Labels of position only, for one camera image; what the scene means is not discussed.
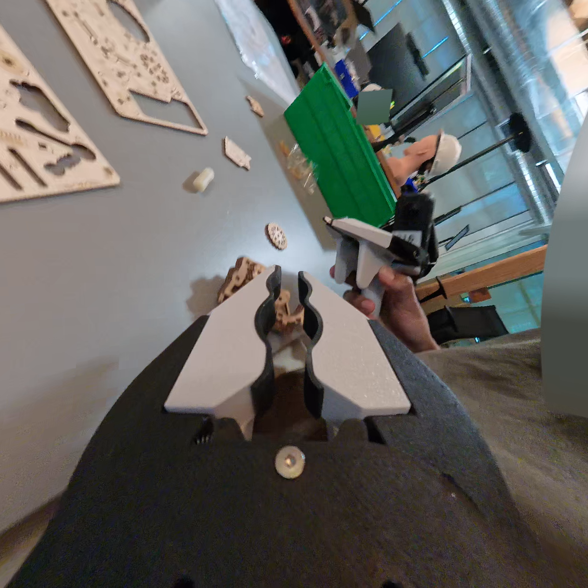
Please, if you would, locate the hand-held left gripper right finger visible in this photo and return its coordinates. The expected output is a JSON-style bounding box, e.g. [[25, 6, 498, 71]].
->
[[298, 271, 413, 422]]

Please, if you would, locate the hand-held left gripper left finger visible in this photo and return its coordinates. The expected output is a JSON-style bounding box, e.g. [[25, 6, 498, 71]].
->
[[164, 265, 283, 439]]

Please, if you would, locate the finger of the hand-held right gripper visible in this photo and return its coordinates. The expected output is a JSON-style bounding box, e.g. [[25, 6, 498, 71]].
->
[[337, 229, 394, 252], [323, 218, 394, 240]]

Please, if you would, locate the assembled wooden vehicle model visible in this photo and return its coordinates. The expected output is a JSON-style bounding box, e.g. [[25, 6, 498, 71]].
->
[[217, 256, 306, 334]]

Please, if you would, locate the cream wax stick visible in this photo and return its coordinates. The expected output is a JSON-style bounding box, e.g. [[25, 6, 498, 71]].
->
[[183, 167, 215, 194]]

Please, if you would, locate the grey desk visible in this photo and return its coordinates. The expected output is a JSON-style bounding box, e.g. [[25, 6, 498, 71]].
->
[[0, 0, 396, 533]]

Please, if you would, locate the person's right hand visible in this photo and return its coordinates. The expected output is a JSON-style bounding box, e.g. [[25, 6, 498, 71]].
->
[[330, 266, 439, 352]]

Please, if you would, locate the mannequin with white helmet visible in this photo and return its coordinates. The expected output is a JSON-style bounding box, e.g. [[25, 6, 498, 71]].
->
[[399, 131, 462, 189]]

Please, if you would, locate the green plastic bin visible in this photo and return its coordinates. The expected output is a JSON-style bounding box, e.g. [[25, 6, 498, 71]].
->
[[283, 62, 397, 229]]

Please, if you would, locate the clear bag of small parts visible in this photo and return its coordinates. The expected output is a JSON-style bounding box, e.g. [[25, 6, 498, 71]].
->
[[280, 141, 320, 194]]

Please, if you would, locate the wooden railing beam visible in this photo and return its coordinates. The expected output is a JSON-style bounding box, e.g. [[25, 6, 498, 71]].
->
[[416, 246, 547, 301]]

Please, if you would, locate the black light stand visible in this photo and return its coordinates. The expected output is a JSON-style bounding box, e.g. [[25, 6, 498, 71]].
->
[[390, 112, 533, 184]]

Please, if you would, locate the small slotted wooden piece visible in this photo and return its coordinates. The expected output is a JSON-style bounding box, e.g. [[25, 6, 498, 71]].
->
[[224, 136, 252, 171]]

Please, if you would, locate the black monitor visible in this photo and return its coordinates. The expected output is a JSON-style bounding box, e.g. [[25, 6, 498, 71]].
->
[[367, 23, 430, 108]]

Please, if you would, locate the clear plastic sleeve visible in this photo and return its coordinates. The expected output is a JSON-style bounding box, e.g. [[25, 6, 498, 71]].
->
[[215, 0, 301, 95]]

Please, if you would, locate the wooden parts sheet with wheels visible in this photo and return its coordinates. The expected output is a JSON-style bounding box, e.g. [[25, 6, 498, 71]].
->
[[0, 25, 121, 204]]

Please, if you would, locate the wooden parts sheet round hole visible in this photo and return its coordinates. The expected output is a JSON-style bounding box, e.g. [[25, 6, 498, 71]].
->
[[45, 0, 209, 137]]

